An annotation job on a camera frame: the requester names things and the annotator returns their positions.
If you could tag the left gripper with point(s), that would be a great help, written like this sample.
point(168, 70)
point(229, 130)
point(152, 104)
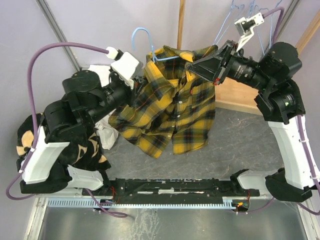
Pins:
point(131, 93)

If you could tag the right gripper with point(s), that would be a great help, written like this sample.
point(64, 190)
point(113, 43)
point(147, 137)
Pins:
point(213, 67)

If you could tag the wooden clothes rack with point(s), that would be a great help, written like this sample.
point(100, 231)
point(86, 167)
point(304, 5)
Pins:
point(300, 27)

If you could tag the yellow plaid shirt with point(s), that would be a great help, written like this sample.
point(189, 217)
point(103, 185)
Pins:
point(175, 106)

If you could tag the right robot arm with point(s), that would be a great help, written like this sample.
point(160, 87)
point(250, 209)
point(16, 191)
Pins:
point(281, 104)

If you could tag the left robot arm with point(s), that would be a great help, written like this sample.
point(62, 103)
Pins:
point(59, 148)

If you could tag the black floral blanket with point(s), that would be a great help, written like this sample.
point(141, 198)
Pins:
point(83, 152)

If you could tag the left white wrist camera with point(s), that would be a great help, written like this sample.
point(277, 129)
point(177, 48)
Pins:
point(125, 65)

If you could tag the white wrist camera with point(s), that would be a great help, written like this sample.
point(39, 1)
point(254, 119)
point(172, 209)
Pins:
point(125, 65)
point(245, 28)

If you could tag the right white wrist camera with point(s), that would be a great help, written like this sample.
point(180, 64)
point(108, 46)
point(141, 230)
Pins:
point(245, 28)

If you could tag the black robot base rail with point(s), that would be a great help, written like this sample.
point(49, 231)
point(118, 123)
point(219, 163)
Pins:
point(174, 191)

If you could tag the aluminium corner post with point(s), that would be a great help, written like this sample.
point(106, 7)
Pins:
point(48, 14)

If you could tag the white slotted cable duct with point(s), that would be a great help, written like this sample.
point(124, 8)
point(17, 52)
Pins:
point(70, 202)

